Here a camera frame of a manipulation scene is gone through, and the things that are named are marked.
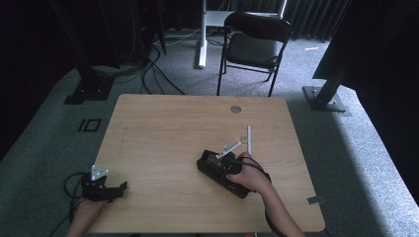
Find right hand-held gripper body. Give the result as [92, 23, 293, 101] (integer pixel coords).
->
[214, 140, 244, 176]

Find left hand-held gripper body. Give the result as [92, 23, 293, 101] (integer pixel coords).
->
[81, 164, 114, 202]

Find black pencil case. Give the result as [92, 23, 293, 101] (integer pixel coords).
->
[196, 149, 251, 199]

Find white pen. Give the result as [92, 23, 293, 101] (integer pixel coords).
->
[246, 124, 253, 156]

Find person's left hand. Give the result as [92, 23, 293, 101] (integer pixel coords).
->
[72, 198, 109, 229]

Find person's right hand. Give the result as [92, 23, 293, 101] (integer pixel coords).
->
[226, 151, 272, 195]

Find black stand with metal base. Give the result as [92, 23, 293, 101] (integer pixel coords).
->
[301, 0, 352, 117]

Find black folding chair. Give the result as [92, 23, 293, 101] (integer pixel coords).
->
[215, 12, 293, 98]

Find dark curtain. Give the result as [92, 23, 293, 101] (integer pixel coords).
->
[230, 0, 351, 42]

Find left hand-held gripper cable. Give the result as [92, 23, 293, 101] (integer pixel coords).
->
[48, 171, 89, 237]

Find hand-held gripper cable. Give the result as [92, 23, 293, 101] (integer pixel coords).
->
[234, 156, 289, 237]
[48, 171, 89, 237]

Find right hand-held gripper cable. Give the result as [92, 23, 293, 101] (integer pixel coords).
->
[234, 156, 289, 237]

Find black floor cables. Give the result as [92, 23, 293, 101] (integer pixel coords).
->
[92, 29, 186, 97]

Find white desk frame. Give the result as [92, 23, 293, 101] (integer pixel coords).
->
[197, 0, 289, 69]

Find white floor cable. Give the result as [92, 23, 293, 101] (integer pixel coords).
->
[153, 27, 203, 47]

